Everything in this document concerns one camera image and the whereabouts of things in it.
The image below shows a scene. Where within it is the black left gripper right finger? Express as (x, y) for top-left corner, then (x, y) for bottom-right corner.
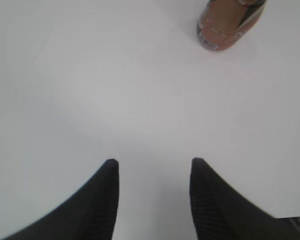
(189, 158), (300, 240)

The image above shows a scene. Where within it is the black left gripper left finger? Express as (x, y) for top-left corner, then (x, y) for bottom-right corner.
(7, 159), (119, 240)

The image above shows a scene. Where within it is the brown Nescafe coffee bottle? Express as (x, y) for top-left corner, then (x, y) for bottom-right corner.
(197, 0), (266, 51)

